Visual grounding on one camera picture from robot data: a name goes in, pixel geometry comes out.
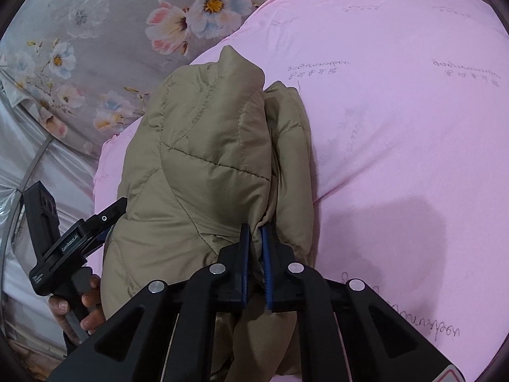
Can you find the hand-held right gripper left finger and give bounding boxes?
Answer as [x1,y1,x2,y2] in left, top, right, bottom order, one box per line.
[48,223,252,382]

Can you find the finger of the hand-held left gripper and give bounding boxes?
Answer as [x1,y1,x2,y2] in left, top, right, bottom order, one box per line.
[81,197,129,257]

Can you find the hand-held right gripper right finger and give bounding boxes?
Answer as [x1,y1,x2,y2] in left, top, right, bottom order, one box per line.
[260,223,466,382]

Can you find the khaki padded jacket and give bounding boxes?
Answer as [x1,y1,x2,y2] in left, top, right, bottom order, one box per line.
[99,45,319,382]

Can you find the person's left hand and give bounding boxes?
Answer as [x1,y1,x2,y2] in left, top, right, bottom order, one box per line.
[48,274,107,338]

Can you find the silver grey cloth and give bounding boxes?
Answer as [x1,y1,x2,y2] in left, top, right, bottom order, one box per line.
[0,67,104,367]

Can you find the grey floral bedsheet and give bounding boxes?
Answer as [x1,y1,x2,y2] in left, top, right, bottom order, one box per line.
[0,0,311,160]

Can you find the pink blanket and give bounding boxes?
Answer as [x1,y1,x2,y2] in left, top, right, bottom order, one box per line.
[93,0,509,382]

